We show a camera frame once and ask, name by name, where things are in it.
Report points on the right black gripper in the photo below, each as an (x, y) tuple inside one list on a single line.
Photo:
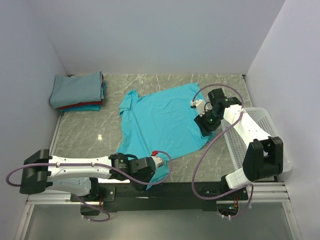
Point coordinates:
[(200, 121)]

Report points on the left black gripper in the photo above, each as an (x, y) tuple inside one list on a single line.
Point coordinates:
[(140, 187)]

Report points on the turquoise polo shirt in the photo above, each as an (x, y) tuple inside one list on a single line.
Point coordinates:
[(161, 121)]

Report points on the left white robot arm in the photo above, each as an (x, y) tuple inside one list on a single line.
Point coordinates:
[(80, 176)]

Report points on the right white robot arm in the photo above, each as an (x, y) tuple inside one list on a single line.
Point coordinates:
[(264, 155)]

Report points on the black base beam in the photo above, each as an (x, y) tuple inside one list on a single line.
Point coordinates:
[(116, 197)]

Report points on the folded teal t shirt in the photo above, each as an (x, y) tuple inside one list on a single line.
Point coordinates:
[(82, 109)]

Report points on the folded red t shirt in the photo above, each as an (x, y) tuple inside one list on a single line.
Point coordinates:
[(80, 105)]

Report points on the folded grey-blue t shirt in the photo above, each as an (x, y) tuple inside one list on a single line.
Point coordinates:
[(77, 89)]

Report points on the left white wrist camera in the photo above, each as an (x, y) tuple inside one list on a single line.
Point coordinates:
[(158, 161)]

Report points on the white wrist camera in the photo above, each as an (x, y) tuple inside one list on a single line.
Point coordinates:
[(158, 161), (199, 105)]

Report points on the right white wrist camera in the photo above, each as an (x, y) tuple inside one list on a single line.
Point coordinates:
[(199, 105)]

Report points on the aluminium frame rail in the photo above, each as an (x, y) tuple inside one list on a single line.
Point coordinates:
[(263, 192)]

